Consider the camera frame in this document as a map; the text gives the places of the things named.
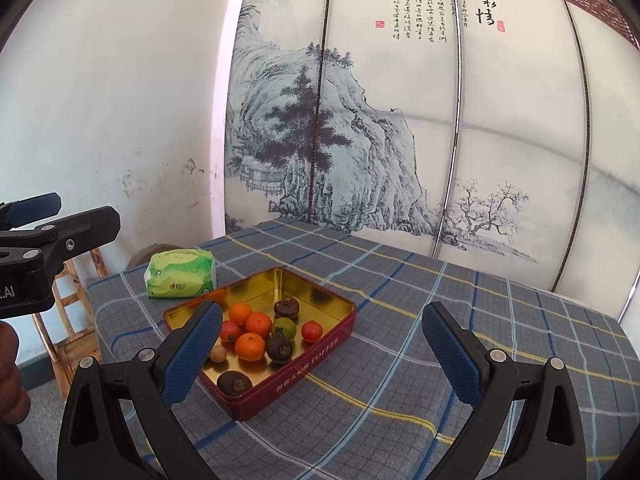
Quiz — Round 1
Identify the dark brown mangosteen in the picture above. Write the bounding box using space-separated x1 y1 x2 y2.
265 330 293 365
274 297 301 320
216 370 254 397

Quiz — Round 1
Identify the bamboo chair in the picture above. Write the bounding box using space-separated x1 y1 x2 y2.
31 247 108 396

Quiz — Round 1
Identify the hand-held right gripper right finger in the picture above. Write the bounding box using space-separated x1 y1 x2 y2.
422 302 587 480

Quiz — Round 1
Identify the green tissue packet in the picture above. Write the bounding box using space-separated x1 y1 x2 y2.
144 249 217 301

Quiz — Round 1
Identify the red and gold tin box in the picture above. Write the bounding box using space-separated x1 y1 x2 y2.
163 266 357 422

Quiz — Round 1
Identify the landscape painted folding screen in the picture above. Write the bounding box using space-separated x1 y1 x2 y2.
222 0 640 321

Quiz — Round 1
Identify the green round fruit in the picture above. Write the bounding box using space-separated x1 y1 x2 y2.
271 316 298 341

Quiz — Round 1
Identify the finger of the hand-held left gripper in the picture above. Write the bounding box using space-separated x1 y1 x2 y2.
0 192 63 231
0 206 122 281

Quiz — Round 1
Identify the person's left hand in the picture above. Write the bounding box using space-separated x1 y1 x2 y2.
0 321 32 426

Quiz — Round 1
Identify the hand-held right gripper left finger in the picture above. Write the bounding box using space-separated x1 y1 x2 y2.
56 301 223 480

